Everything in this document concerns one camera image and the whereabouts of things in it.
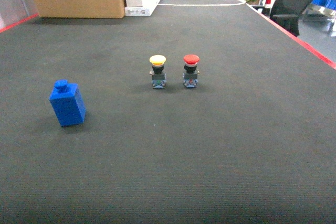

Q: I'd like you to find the white flat box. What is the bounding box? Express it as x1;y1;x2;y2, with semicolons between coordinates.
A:
124;0;160;17

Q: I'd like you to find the blue block part with knob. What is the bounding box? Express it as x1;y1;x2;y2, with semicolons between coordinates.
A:
49;79;86;126

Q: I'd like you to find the yellow mushroom push button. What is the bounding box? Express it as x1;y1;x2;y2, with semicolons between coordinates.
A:
149;55;166;89

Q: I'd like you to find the red mushroom push button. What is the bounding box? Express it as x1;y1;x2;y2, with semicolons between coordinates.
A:
183;54;200;88

